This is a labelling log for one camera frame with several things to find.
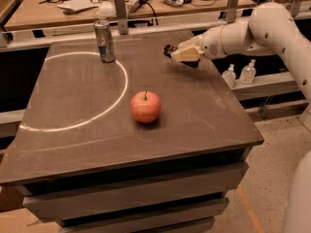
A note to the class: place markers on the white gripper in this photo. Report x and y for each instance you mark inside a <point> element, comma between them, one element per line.
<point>210,46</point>

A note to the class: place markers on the black rxbar chocolate bar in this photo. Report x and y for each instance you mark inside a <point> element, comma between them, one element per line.
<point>168,49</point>

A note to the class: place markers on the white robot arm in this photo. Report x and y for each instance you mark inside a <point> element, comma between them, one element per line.
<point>269,30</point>

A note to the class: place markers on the red bull can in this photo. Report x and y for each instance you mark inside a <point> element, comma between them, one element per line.
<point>104,40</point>

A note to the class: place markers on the left sanitizer bottle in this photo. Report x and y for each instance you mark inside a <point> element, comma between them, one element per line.
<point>229,76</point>

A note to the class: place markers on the sanitizer bottle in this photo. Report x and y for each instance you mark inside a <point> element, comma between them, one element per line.
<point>248,72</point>
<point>229,76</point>

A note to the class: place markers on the right sanitizer bottle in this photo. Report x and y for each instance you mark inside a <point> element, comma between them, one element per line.
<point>248,72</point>

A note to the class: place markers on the red apple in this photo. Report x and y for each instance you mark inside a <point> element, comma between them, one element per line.
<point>145,106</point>

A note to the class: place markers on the white papers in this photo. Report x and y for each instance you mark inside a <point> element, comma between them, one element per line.
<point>76,5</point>

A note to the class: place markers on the grey drawer cabinet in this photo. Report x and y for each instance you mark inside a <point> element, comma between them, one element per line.
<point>82,160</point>

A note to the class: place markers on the wooden desk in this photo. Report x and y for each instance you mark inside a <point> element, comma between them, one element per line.
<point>31,14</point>

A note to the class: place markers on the aluminium frame rail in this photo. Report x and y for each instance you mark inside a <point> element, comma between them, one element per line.
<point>42,37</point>

